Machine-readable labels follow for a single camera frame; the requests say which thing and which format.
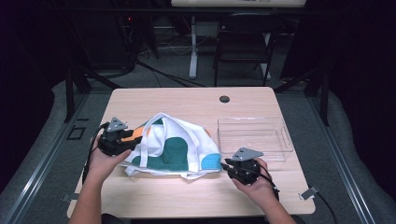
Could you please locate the clear plastic container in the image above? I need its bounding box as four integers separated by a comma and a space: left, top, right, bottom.
216, 116, 294, 163

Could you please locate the black metal stand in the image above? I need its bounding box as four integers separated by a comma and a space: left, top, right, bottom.
63, 65, 123, 123
273, 64, 332, 127

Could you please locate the person's left hand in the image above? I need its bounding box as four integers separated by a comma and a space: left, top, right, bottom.
88, 135, 133, 185

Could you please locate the black folding chair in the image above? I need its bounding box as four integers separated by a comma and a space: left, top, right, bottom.
212, 12, 286, 88

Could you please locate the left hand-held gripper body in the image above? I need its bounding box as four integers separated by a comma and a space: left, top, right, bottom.
97, 117, 134, 157

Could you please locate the grey table-edge bracket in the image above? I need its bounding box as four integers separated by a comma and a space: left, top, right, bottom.
61, 192, 79, 203
299, 185, 319, 201

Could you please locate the hand-held gripper cable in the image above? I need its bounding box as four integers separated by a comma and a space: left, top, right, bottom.
248, 162, 338, 224
81, 122, 110, 185

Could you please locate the white desk leg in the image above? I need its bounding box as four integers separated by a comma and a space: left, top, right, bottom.
188, 15, 200, 79

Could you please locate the person's right hand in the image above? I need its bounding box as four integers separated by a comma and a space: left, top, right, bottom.
232, 157, 280, 208

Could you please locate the white teal orange garment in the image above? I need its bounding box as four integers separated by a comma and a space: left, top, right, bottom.
120, 112, 223, 181

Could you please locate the right hand-held gripper cable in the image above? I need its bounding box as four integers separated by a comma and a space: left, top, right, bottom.
248, 162, 338, 224

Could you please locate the left hand-held gripper cable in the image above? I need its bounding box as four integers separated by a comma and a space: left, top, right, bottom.
81, 122, 110, 185

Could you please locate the black floor cable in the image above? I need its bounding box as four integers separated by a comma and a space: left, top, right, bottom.
135, 60, 207, 89

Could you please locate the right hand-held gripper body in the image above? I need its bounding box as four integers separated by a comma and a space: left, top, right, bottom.
228, 147, 264, 186

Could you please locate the person's dark clothing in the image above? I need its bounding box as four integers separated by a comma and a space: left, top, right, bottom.
100, 213, 126, 224

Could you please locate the dark equipment with red light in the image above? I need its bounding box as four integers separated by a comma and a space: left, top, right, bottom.
74, 11, 138, 72

